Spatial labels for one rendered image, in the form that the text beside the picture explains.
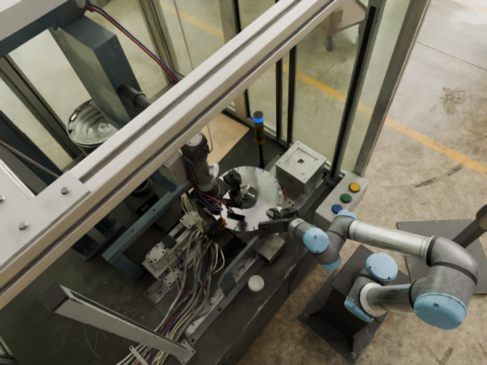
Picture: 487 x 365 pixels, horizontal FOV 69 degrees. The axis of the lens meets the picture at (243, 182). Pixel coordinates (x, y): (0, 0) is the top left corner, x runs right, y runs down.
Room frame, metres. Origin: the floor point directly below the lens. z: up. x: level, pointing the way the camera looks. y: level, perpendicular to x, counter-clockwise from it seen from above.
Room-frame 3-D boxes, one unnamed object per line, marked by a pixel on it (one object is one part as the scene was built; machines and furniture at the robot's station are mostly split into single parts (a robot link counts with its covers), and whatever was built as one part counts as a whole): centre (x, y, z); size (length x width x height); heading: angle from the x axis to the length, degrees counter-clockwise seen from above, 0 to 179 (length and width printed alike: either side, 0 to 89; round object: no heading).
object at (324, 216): (0.71, -0.43, 0.82); 0.28 x 0.11 x 0.15; 130
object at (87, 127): (1.23, 0.64, 0.93); 0.31 x 0.31 x 0.36
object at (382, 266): (0.35, -0.47, 0.91); 0.13 x 0.12 x 0.14; 137
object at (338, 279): (0.36, -0.48, 0.37); 0.40 x 0.40 x 0.75; 40
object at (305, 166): (0.94, -0.29, 0.82); 0.18 x 0.18 x 0.15; 40
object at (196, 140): (0.77, 0.22, 1.45); 0.35 x 0.07 x 0.28; 40
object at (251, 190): (0.77, 0.00, 0.96); 0.11 x 0.11 x 0.03
